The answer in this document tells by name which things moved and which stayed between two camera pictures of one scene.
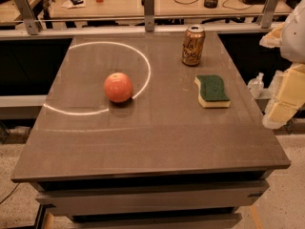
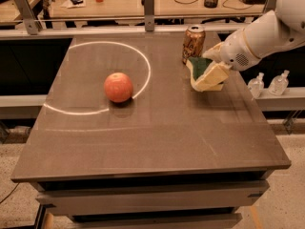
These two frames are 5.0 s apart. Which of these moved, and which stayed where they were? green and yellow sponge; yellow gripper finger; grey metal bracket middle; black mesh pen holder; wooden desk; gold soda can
Moved: yellow gripper finger; green and yellow sponge
Stayed: gold soda can; wooden desk; grey metal bracket middle; black mesh pen holder
